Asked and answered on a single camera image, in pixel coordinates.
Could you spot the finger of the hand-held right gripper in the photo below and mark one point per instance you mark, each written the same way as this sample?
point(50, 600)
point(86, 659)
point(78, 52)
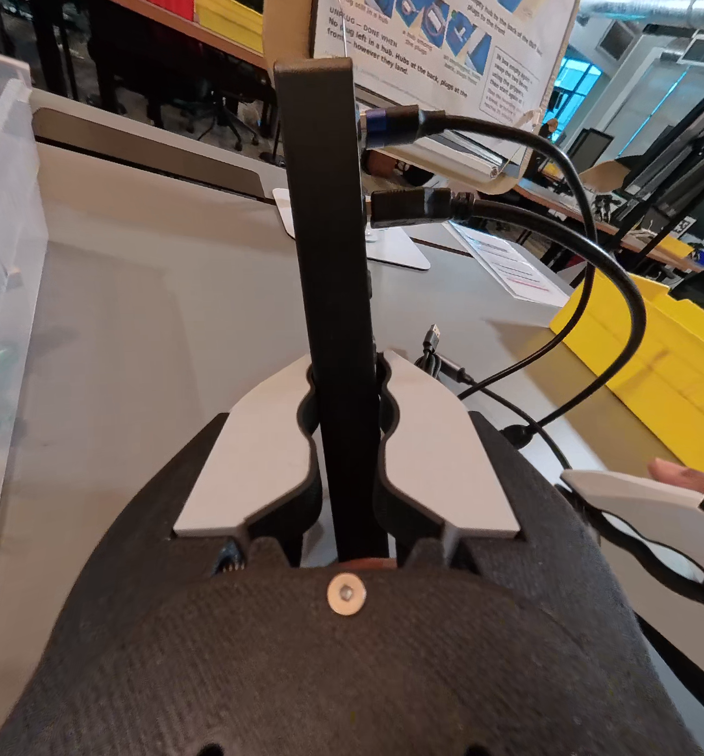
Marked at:
point(653, 508)
point(694, 667)

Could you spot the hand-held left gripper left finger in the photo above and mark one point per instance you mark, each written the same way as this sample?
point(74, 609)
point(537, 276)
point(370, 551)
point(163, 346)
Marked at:
point(251, 460)

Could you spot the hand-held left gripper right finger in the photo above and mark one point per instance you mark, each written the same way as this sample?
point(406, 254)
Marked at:
point(452, 460)

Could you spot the yellow plastic bin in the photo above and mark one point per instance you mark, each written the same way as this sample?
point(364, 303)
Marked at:
point(228, 20)
point(671, 366)

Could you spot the black USB hub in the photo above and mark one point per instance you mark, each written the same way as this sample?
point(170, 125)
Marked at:
point(328, 236)

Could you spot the clear plastic bin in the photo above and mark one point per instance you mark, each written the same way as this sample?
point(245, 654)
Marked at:
point(3, 236)

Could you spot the grey desk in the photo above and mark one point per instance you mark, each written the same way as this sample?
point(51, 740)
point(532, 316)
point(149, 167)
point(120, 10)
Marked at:
point(151, 325)

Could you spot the person's right hand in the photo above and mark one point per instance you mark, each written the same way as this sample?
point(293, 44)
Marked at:
point(688, 481)

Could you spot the white paper sheet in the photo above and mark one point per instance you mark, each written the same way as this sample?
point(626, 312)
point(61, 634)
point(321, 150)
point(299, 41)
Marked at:
point(517, 266)

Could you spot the wooden table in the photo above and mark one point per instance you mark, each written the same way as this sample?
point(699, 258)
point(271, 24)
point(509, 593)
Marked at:
point(198, 38)
point(623, 230)

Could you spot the brown cardboard piece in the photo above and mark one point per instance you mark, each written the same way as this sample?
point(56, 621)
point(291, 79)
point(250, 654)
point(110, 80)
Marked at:
point(606, 174)

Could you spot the black monitor rack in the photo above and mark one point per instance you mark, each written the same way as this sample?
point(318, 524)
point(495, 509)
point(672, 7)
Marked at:
point(683, 136)

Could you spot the instruction sheet on white stand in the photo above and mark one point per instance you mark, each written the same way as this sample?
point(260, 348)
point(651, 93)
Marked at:
point(281, 29)

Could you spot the red plastic bin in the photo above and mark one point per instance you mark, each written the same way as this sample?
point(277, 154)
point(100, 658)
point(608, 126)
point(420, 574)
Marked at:
point(172, 7)

